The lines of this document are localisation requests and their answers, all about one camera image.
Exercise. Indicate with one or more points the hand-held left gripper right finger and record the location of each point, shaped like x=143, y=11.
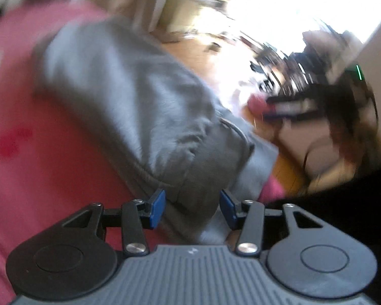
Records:
x=227, y=209

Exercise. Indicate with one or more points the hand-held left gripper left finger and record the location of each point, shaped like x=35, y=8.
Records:
x=157, y=209

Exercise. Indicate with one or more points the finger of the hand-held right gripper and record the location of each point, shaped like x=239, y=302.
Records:
x=285, y=116
x=289, y=102

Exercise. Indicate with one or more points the person's black clothing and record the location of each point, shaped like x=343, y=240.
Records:
x=352, y=203

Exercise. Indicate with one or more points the pink floral blanket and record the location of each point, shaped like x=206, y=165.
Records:
x=35, y=165

